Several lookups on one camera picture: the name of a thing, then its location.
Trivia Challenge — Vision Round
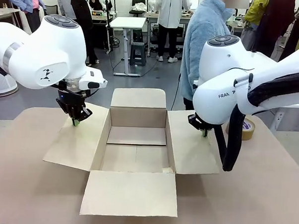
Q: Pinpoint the person in black clothes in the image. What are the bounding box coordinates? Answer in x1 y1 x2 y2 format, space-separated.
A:
53 0 103 66

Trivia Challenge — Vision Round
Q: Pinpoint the person in blue fleece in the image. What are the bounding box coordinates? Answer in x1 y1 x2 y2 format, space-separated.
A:
177 0 245 113

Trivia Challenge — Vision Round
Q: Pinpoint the person in blue shirt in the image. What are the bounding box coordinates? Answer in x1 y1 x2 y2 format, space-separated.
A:
3 0 48 36

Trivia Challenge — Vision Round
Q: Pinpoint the black plastic stool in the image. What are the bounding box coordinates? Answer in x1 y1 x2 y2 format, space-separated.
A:
129 41 148 67

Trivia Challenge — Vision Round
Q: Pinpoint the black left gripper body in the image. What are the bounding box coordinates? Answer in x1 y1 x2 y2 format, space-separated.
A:
55 82 89 117

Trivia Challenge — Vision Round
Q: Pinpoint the person in white coat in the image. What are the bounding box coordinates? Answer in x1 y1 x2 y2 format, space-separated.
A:
152 0 192 64

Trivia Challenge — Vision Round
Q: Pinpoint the brown packing tape roll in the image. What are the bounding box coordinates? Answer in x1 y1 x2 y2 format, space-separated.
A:
225 117 255 142

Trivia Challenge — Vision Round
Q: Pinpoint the brown cardboard box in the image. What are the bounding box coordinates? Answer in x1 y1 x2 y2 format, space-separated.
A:
40 84 224 222

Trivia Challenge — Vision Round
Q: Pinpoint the person in dark apron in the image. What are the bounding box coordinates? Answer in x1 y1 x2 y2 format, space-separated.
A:
259 0 299 62

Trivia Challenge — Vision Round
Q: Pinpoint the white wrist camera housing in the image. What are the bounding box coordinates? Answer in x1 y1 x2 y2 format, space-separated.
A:
78 68 109 90

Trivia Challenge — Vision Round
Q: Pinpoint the person in yellow jacket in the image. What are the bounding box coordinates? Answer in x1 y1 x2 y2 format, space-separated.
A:
242 0 272 52

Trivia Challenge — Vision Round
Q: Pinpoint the white standing desk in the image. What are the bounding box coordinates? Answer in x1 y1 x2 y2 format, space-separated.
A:
108 15 147 77

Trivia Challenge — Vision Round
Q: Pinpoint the white cable strap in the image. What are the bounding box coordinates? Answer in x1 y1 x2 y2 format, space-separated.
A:
233 72 255 98

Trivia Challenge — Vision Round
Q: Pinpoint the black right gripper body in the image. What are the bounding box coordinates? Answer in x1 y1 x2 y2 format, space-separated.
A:
187 113 214 131

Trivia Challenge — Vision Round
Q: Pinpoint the black chair with cloth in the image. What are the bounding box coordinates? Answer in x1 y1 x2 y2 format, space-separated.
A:
128 0 147 16

